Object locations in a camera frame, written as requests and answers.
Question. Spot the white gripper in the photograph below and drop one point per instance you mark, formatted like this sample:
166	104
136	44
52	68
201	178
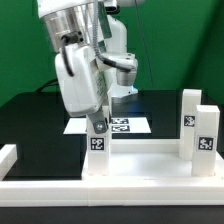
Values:
84	92

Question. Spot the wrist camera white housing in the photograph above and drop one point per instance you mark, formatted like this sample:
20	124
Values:
126	68

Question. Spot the fiducial marker sheet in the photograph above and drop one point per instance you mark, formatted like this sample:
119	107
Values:
118	125

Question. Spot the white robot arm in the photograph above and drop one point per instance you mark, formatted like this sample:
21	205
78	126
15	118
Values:
88	23

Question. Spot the white desk tabletop tray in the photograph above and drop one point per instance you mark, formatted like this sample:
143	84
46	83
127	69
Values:
147	159

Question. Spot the white U-shaped fence frame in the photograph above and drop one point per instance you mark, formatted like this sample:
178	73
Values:
105	191

